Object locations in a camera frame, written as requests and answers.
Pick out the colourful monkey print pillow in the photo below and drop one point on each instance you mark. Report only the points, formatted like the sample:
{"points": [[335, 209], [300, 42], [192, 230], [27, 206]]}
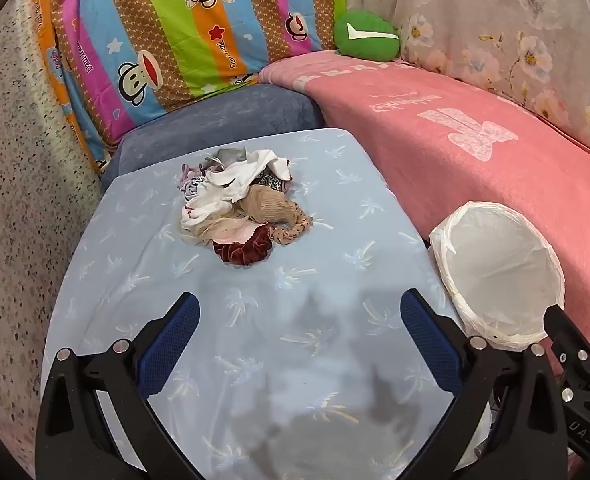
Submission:
{"points": [[117, 64]]}

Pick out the purple drawstring pouch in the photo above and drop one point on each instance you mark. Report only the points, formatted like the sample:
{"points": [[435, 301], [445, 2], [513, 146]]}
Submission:
{"points": [[190, 179]]}

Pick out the white lined trash bin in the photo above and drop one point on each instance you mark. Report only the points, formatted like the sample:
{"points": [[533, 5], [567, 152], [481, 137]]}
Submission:
{"points": [[500, 273]]}

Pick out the grey floral quilt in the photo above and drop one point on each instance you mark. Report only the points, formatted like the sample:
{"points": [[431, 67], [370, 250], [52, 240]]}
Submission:
{"points": [[533, 52]]}

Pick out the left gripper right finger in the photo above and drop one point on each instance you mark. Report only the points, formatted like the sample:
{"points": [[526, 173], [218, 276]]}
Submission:
{"points": [[528, 439]]}

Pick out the pink blanket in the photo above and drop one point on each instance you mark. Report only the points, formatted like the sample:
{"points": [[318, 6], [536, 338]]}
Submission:
{"points": [[440, 143]]}

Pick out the grey drawstring pouch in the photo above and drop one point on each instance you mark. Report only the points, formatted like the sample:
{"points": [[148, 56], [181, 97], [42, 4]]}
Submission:
{"points": [[227, 156]]}

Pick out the dark red velvet scrunchie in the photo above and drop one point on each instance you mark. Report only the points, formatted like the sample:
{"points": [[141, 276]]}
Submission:
{"points": [[257, 248]]}

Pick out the blue-grey velvet cushion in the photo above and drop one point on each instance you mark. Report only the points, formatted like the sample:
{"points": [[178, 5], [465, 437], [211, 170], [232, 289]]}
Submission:
{"points": [[246, 113]]}

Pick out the beige stocking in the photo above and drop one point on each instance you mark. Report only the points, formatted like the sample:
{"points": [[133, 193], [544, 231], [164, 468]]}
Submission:
{"points": [[267, 205]]}

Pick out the green checkmark plush cushion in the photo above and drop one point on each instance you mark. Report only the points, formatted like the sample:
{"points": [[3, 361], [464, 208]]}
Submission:
{"points": [[366, 36]]}

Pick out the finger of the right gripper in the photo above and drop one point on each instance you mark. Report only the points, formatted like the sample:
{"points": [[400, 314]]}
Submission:
{"points": [[572, 350]]}

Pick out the light pink cloth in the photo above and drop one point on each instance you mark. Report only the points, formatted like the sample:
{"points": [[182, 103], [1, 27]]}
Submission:
{"points": [[223, 231]]}

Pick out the black white patterned cloth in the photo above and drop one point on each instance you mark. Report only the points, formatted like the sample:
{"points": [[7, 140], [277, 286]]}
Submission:
{"points": [[270, 180]]}

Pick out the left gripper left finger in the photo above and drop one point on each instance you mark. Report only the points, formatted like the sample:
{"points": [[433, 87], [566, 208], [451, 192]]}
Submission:
{"points": [[73, 436]]}

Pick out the light blue palm-print cloth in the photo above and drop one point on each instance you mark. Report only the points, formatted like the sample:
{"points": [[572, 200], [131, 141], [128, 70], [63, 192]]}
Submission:
{"points": [[301, 367]]}

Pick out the tan polka-dot scrunchie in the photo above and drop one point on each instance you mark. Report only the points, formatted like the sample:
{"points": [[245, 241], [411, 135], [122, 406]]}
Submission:
{"points": [[285, 235]]}

